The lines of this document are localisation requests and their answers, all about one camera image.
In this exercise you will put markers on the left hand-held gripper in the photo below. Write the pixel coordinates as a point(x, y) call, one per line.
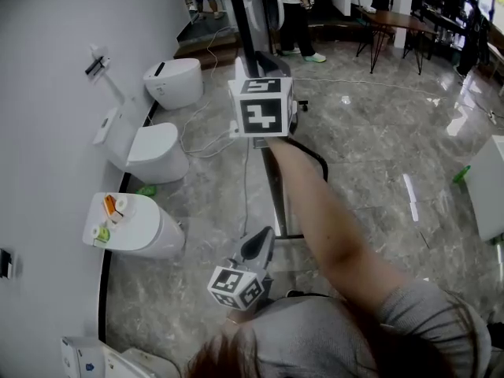
point(236, 287)

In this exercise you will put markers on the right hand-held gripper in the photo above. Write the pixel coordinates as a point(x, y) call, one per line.
point(262, 114)

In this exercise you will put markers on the person's right forearm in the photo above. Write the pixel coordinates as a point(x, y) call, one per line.
point(315, 211)

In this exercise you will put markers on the person's left forearm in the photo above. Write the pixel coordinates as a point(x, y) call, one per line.
point(238, 316)

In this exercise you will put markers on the round white toilet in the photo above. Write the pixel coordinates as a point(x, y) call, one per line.
point(177, 83)

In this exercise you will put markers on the person's grey top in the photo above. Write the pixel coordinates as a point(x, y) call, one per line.
point(315, 341)

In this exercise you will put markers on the white toilet with closed lid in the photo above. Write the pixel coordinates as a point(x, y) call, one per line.
point(145, 227)

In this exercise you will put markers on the white toilet with tank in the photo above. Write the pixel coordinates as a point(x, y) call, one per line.
point(153, 156)

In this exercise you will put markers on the green floor brush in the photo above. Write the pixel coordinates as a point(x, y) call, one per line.
point(146, 190)

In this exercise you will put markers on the green packet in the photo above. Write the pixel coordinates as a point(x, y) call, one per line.
point(103, 238)

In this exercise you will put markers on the white toilet paper roll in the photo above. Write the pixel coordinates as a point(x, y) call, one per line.
point(121, 203)
point(97, 232)

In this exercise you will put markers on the wooden table with black legs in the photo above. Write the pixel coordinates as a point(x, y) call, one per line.
point(397, 21)

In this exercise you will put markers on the green bottle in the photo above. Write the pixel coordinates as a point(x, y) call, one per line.
point(461, 175)

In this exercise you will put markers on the white power strip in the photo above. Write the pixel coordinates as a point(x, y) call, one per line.
point(492, 116)

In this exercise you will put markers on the white cabinet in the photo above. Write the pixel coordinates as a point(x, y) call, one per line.
point(488, 187)

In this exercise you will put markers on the white wall holder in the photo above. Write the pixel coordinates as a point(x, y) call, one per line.
point(97, 63)

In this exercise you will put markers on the black wall fixture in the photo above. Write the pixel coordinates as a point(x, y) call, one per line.
point(6, 264)

